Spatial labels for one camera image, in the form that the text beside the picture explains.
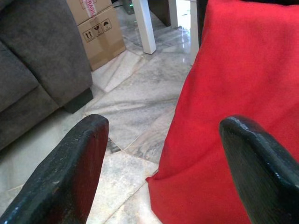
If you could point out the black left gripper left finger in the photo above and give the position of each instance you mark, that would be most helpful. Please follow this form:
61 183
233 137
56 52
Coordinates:
67 172

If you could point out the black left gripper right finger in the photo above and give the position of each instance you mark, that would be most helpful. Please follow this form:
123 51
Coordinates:
264 179

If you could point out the red pillow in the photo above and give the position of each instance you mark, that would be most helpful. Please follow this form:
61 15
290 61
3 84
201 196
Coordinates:
233 81

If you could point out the dark grey fabric sofa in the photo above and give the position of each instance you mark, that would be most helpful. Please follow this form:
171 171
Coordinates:
35 46

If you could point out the cardboard box with handling symbols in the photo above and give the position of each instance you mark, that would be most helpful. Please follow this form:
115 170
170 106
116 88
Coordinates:
102 44

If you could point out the cardboard box with red tape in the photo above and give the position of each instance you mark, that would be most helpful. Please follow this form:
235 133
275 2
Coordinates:
77 9

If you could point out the white table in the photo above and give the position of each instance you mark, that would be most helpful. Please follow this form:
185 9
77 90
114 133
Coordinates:
146 28

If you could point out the small green-lit device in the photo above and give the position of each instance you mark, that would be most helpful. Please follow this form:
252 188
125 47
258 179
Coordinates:
128 5

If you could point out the dark brown furniture piece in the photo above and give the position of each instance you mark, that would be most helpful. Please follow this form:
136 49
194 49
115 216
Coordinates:
161 11

